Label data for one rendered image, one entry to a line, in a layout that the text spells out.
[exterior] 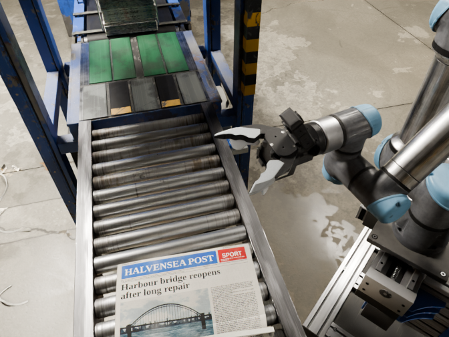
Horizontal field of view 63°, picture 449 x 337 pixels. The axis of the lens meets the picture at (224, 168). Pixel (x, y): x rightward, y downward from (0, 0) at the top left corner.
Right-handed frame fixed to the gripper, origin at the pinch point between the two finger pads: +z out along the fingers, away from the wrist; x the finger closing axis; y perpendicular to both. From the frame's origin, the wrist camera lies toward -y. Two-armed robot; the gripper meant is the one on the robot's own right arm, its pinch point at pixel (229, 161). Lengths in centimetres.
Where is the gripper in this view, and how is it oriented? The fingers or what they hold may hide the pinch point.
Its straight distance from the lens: 68.3
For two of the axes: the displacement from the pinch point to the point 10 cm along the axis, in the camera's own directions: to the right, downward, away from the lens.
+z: -9.0, 3.1, -3.0
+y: -0.6, 6.0, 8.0
